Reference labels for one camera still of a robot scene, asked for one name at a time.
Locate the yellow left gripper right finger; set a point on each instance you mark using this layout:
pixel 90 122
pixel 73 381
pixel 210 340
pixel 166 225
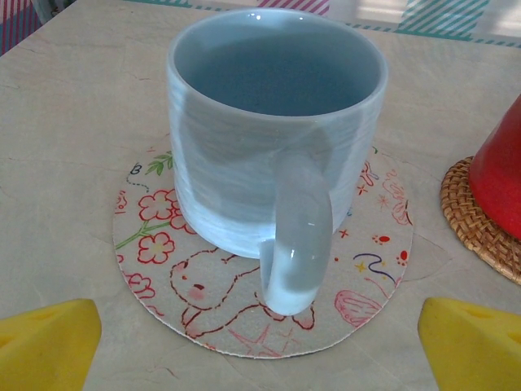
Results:
pixel 476 350

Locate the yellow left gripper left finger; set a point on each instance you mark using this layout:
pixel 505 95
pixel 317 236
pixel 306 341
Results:
pixel 45 346

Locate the woven wicker coaster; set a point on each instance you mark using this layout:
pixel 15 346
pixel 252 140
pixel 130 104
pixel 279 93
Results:
pixel 464 220

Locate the floral bunny print coaster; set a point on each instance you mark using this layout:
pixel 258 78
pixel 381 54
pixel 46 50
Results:
pixel 154 244

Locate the red enamel mug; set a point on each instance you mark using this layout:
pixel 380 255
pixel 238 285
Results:
pixel 500 175

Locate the large light blue mug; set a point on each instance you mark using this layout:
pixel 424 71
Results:
pixel 277 81

